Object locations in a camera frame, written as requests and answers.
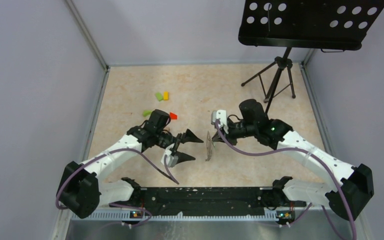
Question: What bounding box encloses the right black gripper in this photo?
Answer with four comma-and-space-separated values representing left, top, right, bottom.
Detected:
212, 119, 257, 147

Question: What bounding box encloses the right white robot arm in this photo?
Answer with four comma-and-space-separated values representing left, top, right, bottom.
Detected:
211, 99, 374, 221

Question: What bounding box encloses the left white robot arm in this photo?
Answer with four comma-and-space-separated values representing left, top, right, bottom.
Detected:
55, 109, 203, 219

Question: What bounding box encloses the red block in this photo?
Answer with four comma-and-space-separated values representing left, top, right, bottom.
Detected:
169, 112, 178, 120

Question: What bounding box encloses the green arch block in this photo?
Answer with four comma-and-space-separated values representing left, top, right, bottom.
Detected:
142, 110, 152, 118

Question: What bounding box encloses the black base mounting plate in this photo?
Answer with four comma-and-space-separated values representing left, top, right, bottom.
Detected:
117, 187, 307, 217

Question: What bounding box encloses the yellow block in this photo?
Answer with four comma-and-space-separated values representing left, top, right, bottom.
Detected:
163, 91, 169, 101

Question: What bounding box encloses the light green flat block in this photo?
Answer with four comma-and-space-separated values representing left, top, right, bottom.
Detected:
155, 92, 164, 102

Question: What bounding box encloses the black music stand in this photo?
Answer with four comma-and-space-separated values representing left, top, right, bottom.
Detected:
237, 0, 384, 100

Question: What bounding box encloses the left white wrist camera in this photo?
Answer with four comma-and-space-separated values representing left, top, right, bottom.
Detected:
161, 148, 179, 168

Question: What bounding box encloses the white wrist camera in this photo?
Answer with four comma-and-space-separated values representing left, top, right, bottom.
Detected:
161, 148, 179, 168
211, 109, 229, 134

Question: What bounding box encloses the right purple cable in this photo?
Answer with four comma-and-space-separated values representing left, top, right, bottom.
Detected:
214, 119, 358, 240

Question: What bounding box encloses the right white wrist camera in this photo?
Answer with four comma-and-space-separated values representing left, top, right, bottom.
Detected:
211, 109, 229, 134

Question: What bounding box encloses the grey slotted cable duct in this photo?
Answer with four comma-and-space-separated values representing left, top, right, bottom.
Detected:
71, 209, 279, 222

